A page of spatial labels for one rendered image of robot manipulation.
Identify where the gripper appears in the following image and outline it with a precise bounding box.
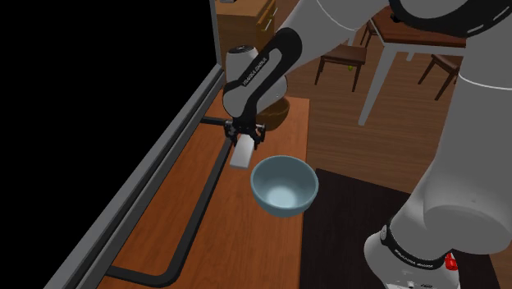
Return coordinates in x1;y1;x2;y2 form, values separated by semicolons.
223;115;267;151

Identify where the white rectangular block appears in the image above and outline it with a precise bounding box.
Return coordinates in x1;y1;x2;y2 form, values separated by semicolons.
229;134;255;169

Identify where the brown wooden bowl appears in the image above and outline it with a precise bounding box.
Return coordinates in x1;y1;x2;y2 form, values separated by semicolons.
255;97;291;133

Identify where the light blue bowl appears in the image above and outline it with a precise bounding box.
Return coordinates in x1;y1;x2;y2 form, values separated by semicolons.
249;154;320;219

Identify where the wooden chest of drawers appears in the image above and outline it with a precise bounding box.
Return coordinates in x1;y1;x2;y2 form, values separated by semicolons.
215;0;280;64

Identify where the wooden table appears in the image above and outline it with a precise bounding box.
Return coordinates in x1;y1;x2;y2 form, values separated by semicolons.
95;94;311;289

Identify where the dark wooden chair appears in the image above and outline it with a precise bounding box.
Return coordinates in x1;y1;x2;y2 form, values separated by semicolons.
359;21;379;48
313;44;368;94
417;53;464;102

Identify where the white legged dining table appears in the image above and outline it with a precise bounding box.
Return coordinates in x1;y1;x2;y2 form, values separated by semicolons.
357;5;468;127

